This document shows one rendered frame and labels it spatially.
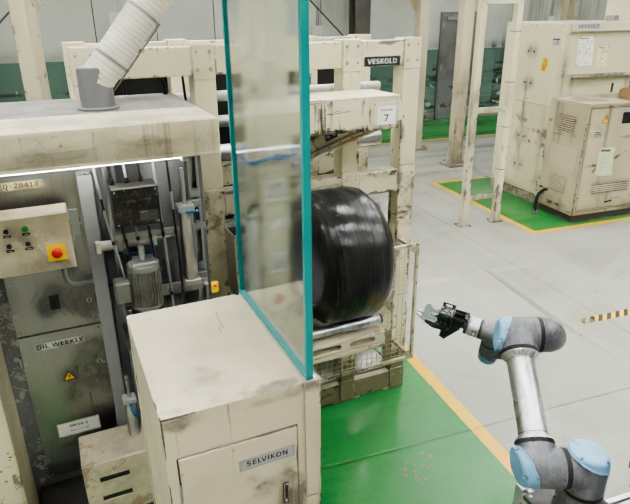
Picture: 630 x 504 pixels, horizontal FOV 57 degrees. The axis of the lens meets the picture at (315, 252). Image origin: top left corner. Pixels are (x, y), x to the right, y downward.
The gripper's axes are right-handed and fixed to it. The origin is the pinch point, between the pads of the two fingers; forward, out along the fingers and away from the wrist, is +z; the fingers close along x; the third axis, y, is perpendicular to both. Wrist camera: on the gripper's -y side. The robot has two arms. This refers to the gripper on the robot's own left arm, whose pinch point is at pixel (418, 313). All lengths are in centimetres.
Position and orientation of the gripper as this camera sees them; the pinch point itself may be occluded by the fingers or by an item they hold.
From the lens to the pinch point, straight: 241.2
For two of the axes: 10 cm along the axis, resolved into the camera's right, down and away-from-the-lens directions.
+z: -9.0, -2.7, 3.4
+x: -4.3, 6.3, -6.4
